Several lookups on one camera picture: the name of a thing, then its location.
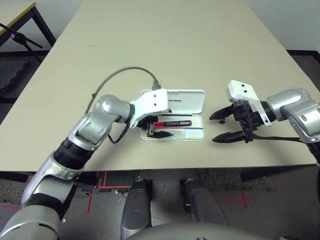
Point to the white plastic pencil case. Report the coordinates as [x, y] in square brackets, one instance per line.
[190, 100]

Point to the grey robot right leg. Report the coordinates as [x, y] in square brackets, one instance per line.
[202, 202]

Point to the grey robot left leg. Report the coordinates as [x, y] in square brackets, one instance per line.
[137, 207]

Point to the black tripod stand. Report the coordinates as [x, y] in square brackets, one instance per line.
[18, 37]

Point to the red and black marker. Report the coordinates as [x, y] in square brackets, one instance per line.
[175, 123]

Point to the black table base beam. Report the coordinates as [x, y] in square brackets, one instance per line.
[275, 173]
[12, 177]

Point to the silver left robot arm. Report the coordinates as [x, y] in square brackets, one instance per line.
[110, 107]

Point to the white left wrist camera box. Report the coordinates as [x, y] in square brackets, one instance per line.
[152, 100]

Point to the grey robot torso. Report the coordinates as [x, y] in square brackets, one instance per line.
[187, 232]

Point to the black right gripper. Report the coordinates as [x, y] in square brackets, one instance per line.
[243, 112]

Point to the grey robot leg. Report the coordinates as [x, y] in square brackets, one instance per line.
[137, 207]
[202, 202]

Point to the beige side table black frame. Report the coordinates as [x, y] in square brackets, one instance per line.
[12, 12]

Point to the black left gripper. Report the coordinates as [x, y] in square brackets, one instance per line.
[147, 122]

